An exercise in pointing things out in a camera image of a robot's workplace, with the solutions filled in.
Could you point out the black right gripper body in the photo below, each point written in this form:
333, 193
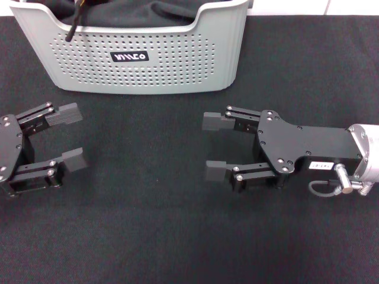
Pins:
299, 142

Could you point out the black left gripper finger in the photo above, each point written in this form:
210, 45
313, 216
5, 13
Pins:
74, 161
63, 115

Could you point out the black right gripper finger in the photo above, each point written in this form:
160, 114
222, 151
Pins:
214, 171
214, 121

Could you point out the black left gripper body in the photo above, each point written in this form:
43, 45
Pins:
10, 142

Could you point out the yellow towel with black edge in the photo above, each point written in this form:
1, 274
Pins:
74, 20

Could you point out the grey perforated plastic storage box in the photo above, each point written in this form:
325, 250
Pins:
183, 62

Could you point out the black tablecloth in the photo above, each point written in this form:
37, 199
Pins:
148, 222

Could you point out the black cloth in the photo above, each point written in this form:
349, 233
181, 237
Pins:
133, 12

